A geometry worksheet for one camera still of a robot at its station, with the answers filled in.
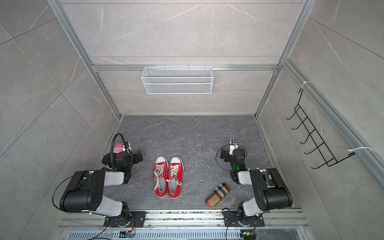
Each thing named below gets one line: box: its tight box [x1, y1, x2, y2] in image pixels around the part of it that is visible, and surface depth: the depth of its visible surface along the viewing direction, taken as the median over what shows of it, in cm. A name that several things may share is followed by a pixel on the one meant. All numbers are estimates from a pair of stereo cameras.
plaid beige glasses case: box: [205, 182, 230, 208], surface depth 80 cm
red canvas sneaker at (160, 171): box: [152, 154, 169, 198], surface depth 83 cm
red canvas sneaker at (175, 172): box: [167, 156, 184, 199], surface depth 85 cm
